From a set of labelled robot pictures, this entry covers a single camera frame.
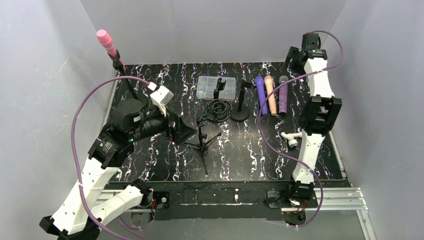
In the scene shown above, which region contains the clear plastic screw box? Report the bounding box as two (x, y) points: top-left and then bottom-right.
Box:
(196, 75), (236, 101)

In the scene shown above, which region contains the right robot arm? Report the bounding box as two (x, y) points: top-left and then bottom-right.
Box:
(284, 31), (342, 202)

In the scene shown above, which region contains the black round-base stand for pink microphone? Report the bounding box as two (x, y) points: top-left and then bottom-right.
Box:
(108, 50), (140, 100)

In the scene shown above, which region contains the purple microphone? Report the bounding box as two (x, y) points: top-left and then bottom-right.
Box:
(254, 75), (268, 116)

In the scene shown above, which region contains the grey-headed glitter microphone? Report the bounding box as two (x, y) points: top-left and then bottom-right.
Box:
(278, 75), (289, 116)

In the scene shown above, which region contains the purple cable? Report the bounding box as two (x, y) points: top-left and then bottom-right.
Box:
(256, 30), (345, 229)
(70, 76), (152, 240)

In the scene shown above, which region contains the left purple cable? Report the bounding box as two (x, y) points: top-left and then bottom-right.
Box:
(70, 76), (152, 240)

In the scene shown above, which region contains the pink microphone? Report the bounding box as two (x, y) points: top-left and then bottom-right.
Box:
(96, 29), (126, 74)

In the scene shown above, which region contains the black tripod microphone stand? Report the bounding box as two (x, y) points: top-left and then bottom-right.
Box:
(183, 99), (233, 176)

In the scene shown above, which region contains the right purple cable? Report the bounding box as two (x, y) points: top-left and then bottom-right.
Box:
(256, 30), (345, 229)

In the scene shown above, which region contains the black round-base stand for beige microphone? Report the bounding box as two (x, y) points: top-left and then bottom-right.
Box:
(213, 77), (226, 100)

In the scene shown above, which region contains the beige microphone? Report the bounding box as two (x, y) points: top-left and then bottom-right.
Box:
(264, 75), (277, 116)

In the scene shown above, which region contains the small white plastic faucet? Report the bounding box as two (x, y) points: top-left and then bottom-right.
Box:
(280, 132), (303, 148)

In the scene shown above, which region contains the black stand for purple microphone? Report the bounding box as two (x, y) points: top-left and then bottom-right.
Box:
(230, 81), (253, 122)

